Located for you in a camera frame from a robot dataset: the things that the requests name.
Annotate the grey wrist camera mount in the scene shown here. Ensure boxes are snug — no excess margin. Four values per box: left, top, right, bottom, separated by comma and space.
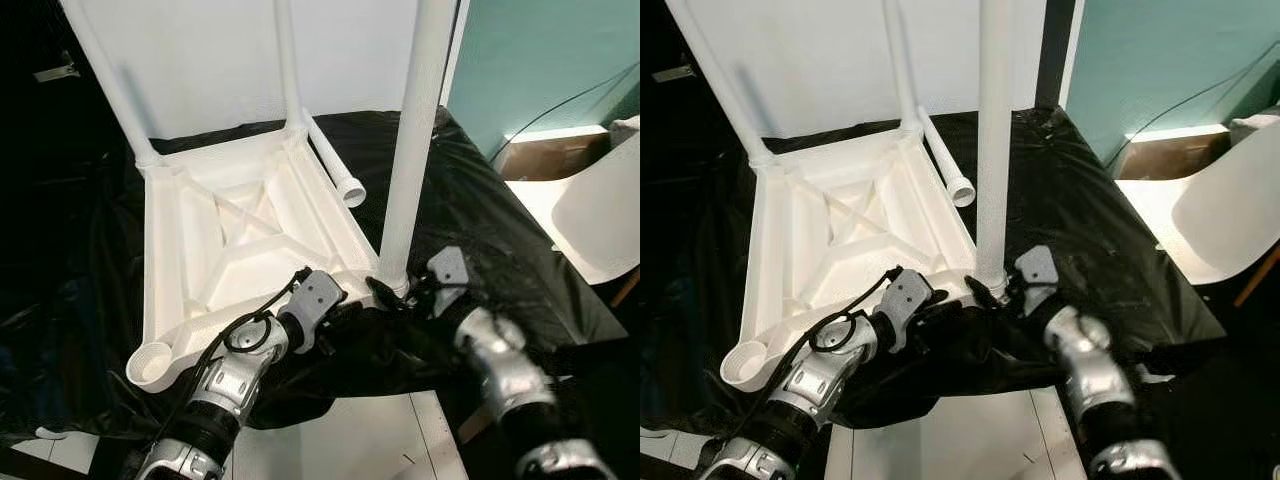
290, 270, 348, 353
425, 245, 471, 316
1015, 245, 1061, 316
880, 268, 936, 353

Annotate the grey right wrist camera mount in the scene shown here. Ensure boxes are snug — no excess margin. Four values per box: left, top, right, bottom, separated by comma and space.
425, 245, 471, 316
1015, 245, 1061, 316

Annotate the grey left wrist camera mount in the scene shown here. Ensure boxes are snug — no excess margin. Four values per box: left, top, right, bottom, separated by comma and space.
880, 268, 936, 353
290, 270, 348, 353

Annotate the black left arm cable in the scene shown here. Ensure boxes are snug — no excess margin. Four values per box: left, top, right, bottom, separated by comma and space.
712, 266, 903, 461
150, 268, 313, 461

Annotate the thin black wall cable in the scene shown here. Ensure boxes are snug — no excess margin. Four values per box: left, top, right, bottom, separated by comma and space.
1103, 40, 1280, 171
488, 62, 641, 166

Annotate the brown box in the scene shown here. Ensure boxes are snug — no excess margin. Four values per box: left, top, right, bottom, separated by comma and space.
500, 127, 613, 182

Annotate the black table cloth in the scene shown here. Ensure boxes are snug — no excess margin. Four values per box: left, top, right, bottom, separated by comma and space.
640, 103, 1229, 441
0, 105, 626, 441

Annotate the white plastic table top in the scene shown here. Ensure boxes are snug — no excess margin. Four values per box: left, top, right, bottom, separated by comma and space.
720, 125, 1006, 393
125, 125, 411, 393

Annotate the large white backdrop panel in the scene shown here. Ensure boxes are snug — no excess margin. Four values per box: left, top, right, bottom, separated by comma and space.
668, 0, 1048, 141
60, 0, 419, 141

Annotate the white shell chair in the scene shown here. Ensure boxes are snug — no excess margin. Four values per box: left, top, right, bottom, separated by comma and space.
505, 135, 641, 286
1118, 120, 1280, 286

